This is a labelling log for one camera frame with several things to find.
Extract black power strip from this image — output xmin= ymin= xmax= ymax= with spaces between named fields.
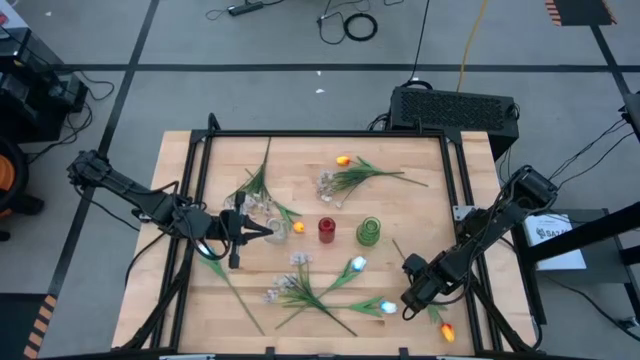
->
xmin=227 ymin=1 xmax=265 ymax=17

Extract black equipment cart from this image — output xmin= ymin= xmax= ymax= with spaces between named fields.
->
xmin=0 ymin=27 xmax=90 ymax=144

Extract black side table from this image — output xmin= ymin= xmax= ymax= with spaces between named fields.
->
xmin=509 ymin=199 xmax=640 ymax=326

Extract black aluminium table frame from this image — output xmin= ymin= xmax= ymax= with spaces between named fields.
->
xmin=119 ymin=112 xmax=544 ymax=357

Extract black hazard-striped floor mat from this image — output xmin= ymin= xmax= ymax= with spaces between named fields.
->
xmin=544 ymin=0 xmax=618 ymax=27
xmin=0 ymin=293 xmax=58 ymax=360

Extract yellow cable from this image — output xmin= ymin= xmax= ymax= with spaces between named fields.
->
xmin=455 ymin=0 xmax=489 ymax=94

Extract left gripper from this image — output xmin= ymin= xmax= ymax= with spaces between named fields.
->
xmin=215 ymin=191 xmax=275 ymax=270

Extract thin black cable with plug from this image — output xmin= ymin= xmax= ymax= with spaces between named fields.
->
xmin=316 ymin=0 xmax=374 ymax=46

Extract white printed paper sign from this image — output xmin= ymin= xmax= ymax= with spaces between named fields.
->
xmin=522 ymin=213 xmax=588 ymax=272

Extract coiled black cable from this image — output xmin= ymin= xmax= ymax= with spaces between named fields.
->
xmin=343 ymin=12 xmax=379 ymax=42

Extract black power cable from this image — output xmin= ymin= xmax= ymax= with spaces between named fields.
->
xmin=407 ymin=0 xmax=431 ymax=86

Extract black perforated computer case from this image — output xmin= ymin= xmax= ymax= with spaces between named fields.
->
xmin=388 ymin=85 xmax=520 ymax=161

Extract green glass vase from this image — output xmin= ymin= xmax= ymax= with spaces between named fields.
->
xmin=355 ymin=216 xmax=382 ymax=248

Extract white blossom spray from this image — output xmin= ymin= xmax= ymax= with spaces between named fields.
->
xmin=262 ymin=251 xmax=359 ymax=338
xmin=223 ymin=137 xmax=275 ymax=219
xmin=314 ymin=167 xmax=406 ymax=209

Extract blue white artificial tulip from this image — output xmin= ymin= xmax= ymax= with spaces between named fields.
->
xmin=197 ymin=242 xmax=266 ymax=336
xmin=274 ymin=255 xmax=368 ymax=331
xmin=280 ymin=295 xmax=399 ymax=318

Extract orange artificial tulip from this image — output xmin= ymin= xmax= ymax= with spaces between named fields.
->
xmin=391 ymin=238 xmax=457 ymax=344
xmin=243 ymin=167 xmax=306 ymax=235
xmin=335 ymin=155 xmax=430 ymax=188

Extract black orange cable reel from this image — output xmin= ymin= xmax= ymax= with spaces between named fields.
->
xmin=0 ymin=134 xmax=46 ymax=241

